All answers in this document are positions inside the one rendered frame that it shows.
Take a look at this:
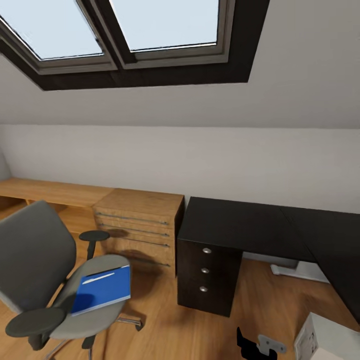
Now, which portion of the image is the swivel chair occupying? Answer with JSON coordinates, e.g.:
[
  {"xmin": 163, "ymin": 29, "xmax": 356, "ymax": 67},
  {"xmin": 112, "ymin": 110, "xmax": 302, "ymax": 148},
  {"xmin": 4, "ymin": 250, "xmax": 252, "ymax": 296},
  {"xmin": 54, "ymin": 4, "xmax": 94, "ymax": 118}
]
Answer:
[{"xmin": 0, "ymin": 200, "xmax": 143, "ymax": 360}]

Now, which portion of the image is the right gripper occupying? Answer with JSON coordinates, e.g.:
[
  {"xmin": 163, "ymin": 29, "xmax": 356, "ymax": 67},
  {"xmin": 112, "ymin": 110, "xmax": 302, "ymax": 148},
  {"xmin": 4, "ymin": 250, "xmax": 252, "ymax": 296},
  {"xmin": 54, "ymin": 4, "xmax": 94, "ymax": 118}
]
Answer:
[{"xmin": 237, "ymin": 327, "xmax": 277, "ymax": 360}]

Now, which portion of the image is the folder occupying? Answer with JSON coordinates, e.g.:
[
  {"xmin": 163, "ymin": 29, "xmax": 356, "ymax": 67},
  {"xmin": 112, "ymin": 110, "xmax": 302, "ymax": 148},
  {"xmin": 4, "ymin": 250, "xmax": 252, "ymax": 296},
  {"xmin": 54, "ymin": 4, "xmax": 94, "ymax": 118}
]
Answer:
[{"xmin": 72, "ymin": 264, "xmax": 131, "ymax": 317}]

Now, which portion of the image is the pen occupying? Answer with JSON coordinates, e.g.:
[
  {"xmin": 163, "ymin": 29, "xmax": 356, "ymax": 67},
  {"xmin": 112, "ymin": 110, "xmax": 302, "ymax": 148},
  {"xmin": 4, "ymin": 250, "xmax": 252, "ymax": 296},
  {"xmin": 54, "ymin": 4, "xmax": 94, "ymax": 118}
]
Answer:
[{"xmin": 82, "ymin": 273, "xmax": 114, "ymax": 284}]

